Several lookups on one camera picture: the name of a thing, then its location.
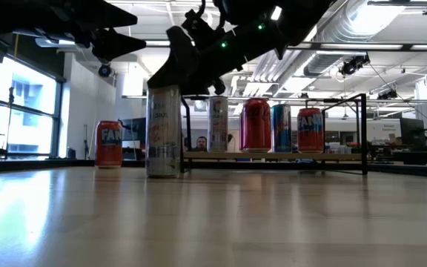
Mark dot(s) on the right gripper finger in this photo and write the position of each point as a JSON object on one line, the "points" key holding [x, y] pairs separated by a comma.
{"points": [[206, 87], [176, 63]]}

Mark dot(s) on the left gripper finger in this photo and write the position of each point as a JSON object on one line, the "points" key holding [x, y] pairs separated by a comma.
{"points": [[113, 15], [117, 44]]}

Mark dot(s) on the white orange-print slim can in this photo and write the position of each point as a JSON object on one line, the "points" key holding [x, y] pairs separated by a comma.
{"points": [[218, 126], [163, 148]]}

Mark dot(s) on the red Coca-Cola can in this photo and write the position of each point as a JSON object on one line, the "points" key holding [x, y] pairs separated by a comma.
{"points": [[255, 130]]}

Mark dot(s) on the blue silver slim can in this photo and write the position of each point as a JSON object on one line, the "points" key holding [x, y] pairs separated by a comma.
{"points": [[282, 130]]}

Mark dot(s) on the orange Fanta can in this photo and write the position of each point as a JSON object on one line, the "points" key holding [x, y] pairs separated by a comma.
{"points": [[109, 155]]}

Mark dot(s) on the red Fanta strawberry can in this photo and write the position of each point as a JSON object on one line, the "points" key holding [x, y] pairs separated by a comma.
{"points": [[310, 133]]}

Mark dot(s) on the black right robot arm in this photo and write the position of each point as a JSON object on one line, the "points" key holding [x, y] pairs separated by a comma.
{"points": [[273, 33]]}

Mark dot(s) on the round black ceiling fixture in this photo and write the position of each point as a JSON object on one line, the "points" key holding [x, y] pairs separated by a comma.
{"points": [[105, 70]]}

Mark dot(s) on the person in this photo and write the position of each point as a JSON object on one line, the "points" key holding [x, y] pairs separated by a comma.
{"points": [[201, 143]]}

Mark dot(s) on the large glass window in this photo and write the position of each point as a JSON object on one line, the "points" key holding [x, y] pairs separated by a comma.
{"points": [[28, 111]]}

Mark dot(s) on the long LED light bar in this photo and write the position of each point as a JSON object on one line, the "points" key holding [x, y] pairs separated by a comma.
{"points": [[365, 46]]}

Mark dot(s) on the black computer monitor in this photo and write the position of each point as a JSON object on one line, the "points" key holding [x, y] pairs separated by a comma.
{"points": [[411, 131]]}

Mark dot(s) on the black desk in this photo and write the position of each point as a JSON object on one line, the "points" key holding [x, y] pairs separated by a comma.
{"points": [[413, 157]]}

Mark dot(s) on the silver ventilation duct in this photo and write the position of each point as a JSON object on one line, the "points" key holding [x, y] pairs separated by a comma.
{"points": [[347, 33]]}

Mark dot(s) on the black aluminium rig frame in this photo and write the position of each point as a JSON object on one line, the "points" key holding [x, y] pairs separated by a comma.
{"points": [[50, 163]]}

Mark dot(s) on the black camera on rail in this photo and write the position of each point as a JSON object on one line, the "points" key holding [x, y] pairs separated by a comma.
{"points": [[354, 65]]}

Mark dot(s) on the black metal shelf frame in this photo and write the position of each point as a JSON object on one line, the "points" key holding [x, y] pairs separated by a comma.
{"points": [[364, 141]]}

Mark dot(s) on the small black ceiling camera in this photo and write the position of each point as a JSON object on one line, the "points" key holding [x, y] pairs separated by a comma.
{"points": [[387, 95]]}

